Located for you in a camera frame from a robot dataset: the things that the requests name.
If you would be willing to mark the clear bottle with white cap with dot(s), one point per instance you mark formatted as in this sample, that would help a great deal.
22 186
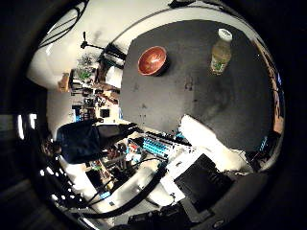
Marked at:
220 54

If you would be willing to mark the blue and white electronics box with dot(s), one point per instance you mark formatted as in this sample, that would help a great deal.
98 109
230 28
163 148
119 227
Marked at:
156 146

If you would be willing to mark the black table mat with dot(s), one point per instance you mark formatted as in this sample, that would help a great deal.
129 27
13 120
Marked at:
192 96

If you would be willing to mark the person in dark blue top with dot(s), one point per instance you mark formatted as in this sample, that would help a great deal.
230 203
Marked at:
86 142

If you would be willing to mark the red-brown wooden bowl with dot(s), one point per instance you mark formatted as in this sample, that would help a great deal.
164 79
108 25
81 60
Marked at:
152 60

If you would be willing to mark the cluttered storage shelf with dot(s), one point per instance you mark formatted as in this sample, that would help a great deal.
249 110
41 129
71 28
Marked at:
86 83

